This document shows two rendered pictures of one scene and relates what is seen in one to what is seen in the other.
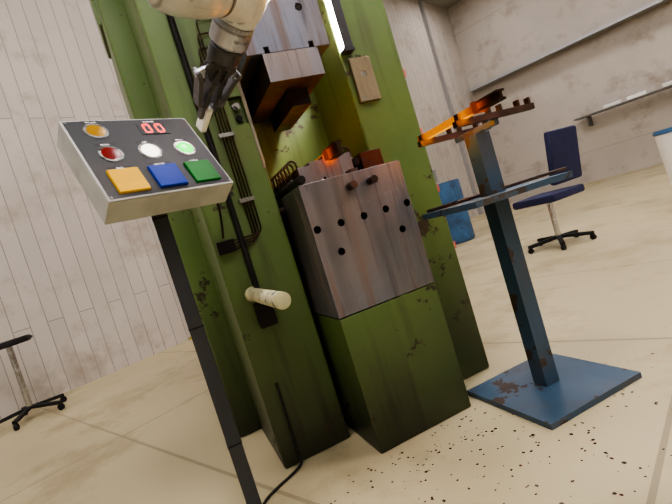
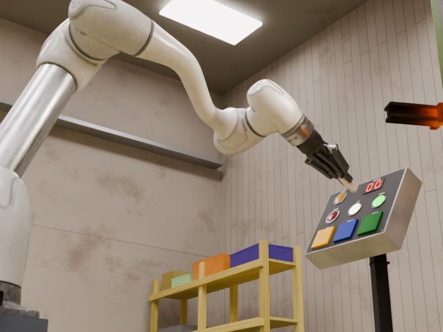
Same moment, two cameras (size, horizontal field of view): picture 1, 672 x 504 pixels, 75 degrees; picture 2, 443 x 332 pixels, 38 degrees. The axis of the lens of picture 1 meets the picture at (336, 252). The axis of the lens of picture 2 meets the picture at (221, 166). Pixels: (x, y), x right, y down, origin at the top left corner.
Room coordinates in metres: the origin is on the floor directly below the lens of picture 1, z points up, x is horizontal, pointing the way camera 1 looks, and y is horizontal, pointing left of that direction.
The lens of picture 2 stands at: (1.07, -1.62, 0.44)
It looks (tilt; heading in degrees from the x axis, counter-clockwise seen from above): 22 degrees up; 100
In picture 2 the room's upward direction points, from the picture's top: 1 degrees clockwise
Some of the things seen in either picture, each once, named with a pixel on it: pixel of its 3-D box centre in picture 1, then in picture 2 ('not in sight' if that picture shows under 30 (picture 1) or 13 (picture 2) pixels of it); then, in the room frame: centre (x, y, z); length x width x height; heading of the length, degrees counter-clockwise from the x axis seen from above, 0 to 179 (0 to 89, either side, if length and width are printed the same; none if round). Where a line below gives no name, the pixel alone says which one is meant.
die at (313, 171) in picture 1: (308, 180); not in sight; (1.69, 0.02, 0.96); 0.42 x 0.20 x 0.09; 21
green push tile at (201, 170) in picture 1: (202, 171); (370, 224); (1.20, 0.28, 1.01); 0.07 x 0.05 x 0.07; 136
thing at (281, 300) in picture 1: (265, 296); not in sight; (1.29, 0.24, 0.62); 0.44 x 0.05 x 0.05; 21
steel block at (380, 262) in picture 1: (340, 242); not in sight; (1.72, -0.03, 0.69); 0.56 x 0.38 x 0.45; 21
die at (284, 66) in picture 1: (280, 89); not in sight; (1.69, 0.02, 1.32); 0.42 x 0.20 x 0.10; 21
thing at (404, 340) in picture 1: (373, 352); not in sight; (1.72, -0.03, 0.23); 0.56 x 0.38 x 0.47; 21
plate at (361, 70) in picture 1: (364, 79); not in sight; (1.72, -0.30, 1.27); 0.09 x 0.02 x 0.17; 111
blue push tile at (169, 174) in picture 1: (167, 176); (346, 231); (1.13, 0.35, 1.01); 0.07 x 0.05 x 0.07; 136
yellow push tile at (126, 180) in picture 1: (128, 181); (324, 238); (1.06, 0.42, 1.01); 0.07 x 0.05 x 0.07; 136
